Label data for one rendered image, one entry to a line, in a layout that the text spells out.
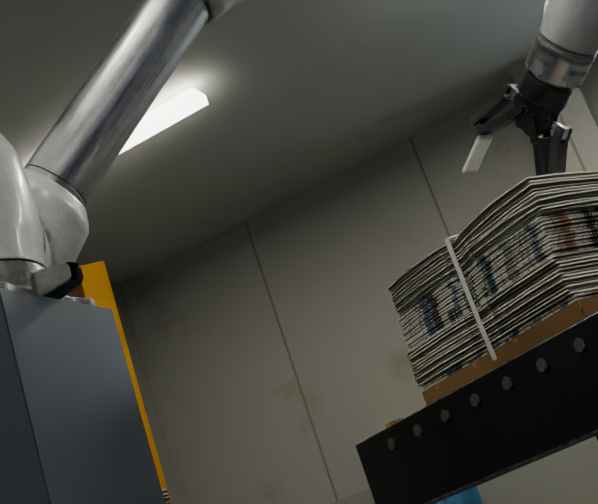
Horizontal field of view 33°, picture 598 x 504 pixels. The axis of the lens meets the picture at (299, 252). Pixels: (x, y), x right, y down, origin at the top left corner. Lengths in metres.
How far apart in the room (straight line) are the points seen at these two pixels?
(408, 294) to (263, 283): 4.83
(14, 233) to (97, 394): 0.21
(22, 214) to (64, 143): 0.27
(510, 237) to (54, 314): 0.64
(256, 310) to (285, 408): 0.65
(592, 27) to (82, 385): 0.84
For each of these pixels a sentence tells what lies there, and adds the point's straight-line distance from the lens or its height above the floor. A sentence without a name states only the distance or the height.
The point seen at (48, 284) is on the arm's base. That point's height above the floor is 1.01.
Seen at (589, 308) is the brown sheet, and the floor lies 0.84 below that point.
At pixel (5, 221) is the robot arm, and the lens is 1.21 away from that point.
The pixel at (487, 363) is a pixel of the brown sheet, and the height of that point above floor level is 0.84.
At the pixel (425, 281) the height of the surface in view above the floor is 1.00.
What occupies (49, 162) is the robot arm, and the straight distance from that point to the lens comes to 1.46.
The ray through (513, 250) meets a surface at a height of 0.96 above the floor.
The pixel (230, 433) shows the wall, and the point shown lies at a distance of 6.48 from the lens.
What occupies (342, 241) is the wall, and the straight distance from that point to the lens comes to 6.25.
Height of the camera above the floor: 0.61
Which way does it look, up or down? 18 degrees up
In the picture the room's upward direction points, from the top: 19 degrees counter-clockwise
